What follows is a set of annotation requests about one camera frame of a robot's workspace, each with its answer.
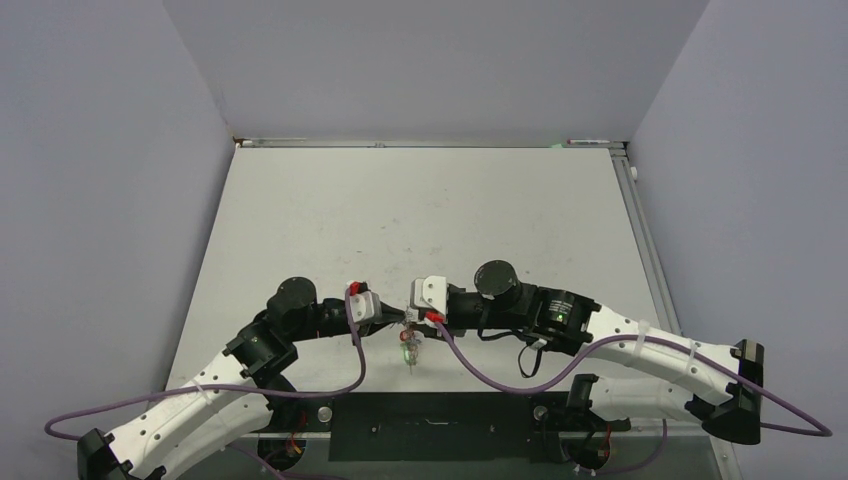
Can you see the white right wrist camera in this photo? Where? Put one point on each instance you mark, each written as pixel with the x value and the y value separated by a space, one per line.
pixel 430 293

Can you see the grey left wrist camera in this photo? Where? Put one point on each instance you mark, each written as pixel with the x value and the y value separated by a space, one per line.
pixel 362 304

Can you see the red white marker pen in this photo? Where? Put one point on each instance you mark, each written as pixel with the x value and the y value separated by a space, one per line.
pixel 588 142

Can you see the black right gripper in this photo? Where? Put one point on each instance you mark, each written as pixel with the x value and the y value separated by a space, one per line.
pixel 451 327

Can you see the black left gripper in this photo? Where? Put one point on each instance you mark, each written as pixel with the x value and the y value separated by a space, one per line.
pixel 387 314

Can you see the metal carabiner keyring with keys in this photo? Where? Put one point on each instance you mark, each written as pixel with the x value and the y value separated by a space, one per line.
pixel 413 344

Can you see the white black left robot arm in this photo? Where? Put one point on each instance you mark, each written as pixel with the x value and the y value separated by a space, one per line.
pixel 237 392

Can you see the aluminium right table rail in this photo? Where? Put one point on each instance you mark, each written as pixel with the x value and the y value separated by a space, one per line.
pixel 657 282

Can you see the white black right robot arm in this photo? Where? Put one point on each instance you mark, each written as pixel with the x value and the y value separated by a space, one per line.
pixel 714 385

